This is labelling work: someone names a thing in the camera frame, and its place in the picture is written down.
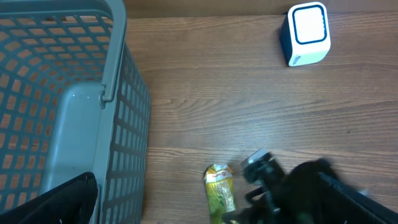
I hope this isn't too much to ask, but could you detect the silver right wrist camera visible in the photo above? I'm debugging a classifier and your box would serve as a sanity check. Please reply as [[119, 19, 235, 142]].
[[241, 149, 285, 185]]

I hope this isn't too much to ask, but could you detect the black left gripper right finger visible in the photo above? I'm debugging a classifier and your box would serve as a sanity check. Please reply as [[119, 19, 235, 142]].
[[319, 173, 397, 224]]

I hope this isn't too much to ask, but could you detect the white barcode scanner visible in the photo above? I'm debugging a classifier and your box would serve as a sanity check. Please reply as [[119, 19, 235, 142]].
[[280, 2, 331, 67]]

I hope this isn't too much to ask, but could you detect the green snack packet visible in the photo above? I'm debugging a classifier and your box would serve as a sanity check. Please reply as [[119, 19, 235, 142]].
[[203, 164, 236, 224]]

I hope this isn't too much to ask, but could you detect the grey plastic shopping basket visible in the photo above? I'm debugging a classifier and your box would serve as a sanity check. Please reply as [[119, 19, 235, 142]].
[[1, 0, 151, 223]]

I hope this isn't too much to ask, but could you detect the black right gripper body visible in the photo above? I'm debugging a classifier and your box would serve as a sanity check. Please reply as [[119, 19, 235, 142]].
[[222, 159, 331, 223]]

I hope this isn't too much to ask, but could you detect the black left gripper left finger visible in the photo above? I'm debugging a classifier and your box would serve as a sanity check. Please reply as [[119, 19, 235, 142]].
[[1, 172, 98, 224]]

